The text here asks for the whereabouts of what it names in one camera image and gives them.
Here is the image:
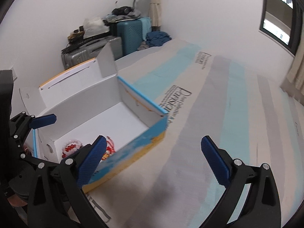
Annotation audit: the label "red bead bracelet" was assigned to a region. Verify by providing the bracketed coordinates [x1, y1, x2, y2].
[61, 144, 82, 159]

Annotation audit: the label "red cord gold charm bracelet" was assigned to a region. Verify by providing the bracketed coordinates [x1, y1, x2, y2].
[100, 136, 116, 163]

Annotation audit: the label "striped bed sheet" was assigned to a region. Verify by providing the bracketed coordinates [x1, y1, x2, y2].
[89, 39, 303, 227]

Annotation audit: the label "blue yellow cardboard box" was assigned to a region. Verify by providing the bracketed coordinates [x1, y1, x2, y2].
[19, 44, 167, 192]

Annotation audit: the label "grey suitcase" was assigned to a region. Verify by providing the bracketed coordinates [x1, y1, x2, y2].
[61, 36, 123, 70]

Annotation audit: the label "black items on suitcase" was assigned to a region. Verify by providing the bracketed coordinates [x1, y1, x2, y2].
[67, 25, 85, 44]

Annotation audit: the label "beige right curtain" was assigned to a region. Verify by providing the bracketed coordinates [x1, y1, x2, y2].
[280, 35, 304, 105]

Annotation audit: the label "beige curtain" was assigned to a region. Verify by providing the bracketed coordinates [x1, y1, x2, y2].
[280, 35, 304, 105]
[149, 0, 162, 27]

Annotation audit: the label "white plastic bag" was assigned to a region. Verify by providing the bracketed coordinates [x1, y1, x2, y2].
[83, 17, 110, 39]

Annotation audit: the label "teal suitcase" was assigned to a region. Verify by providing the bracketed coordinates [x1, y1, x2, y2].
[110, 19, 144, 56]

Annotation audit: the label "black clothes on suitcase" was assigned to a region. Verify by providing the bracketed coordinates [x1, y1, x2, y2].
[103, 6, 141, 24]

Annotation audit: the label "blue clothes pile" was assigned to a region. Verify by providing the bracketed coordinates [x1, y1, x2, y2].
[146, 31, 172, 47]

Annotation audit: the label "dark framed window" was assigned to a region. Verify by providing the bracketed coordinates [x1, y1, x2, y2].
[260, 0, 303, 55]

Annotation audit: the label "beige left curtain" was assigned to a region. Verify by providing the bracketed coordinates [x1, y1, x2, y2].
[149, 0, 162, 27]

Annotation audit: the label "white wall socket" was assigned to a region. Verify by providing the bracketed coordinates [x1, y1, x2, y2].
[11, 67, 17, 81]

